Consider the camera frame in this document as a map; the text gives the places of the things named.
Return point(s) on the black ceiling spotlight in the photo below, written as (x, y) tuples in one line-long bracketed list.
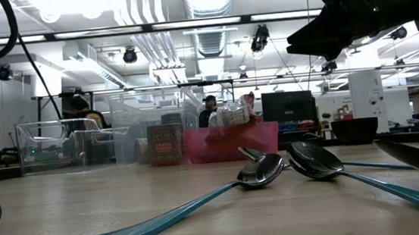
[(329, 66), (3, 73), (399, 32), (130, 56)]

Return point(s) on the pink plastic bin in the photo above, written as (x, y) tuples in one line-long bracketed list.
[(268, 139)]

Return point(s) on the white pillar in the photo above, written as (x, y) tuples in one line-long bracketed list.
[(367, 96)]

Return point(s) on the silver ventilation duct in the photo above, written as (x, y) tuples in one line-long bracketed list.
[(209, 3)]

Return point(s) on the clear plastic tray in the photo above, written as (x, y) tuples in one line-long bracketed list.
[(33, 140)]

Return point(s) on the clear plastic bin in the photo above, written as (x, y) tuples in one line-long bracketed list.
[(129, 117)]

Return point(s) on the red rectangular tin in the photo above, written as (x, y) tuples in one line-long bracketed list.
[(165, 146)]

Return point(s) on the black hanging camera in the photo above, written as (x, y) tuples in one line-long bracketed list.
[(260, 37)]

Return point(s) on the large black monitor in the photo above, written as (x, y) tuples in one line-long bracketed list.
[(288, 106)]

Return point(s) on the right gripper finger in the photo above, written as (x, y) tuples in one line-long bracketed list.
[(327, 49), (319, 29)]

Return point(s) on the person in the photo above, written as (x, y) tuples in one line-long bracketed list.
[(205, 118), (79, 105)]

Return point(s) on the blue ramen noodle packet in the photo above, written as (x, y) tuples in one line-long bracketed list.
[(232, 115)]

